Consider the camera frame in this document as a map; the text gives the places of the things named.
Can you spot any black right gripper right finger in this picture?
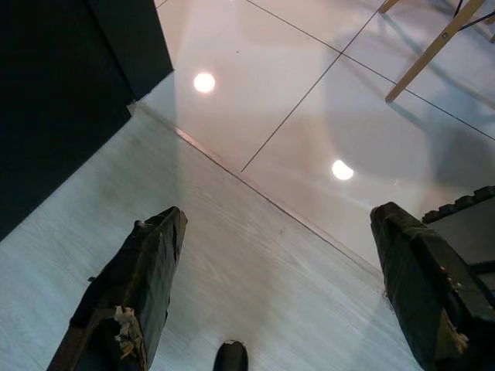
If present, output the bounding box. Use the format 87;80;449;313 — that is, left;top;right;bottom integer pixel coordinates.
369;200;495;371

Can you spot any robot right leg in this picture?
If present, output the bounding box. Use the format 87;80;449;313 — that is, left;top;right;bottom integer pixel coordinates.
213;340;249;371

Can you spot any wooden leg chair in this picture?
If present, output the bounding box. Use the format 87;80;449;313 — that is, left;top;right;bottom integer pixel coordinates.
377;0;495;104

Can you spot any black door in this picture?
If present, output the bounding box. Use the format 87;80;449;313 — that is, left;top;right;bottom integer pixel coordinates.
0;0;174;243

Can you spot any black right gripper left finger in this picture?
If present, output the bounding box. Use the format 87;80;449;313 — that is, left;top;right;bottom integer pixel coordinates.
46;206;189;371

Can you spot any metal floor threshold strip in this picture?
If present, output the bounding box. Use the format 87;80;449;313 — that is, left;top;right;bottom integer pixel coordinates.
129;100;390;301

